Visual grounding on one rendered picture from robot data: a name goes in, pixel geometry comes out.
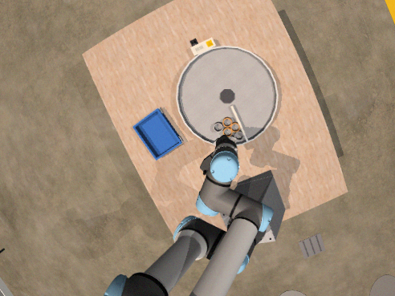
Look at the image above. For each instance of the blue crate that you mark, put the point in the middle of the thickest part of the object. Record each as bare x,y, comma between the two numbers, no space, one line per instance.
156,135

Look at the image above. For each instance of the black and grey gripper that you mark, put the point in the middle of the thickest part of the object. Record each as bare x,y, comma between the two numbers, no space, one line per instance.
219,142

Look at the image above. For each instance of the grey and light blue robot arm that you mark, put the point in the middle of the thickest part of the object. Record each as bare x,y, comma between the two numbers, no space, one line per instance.
197,238

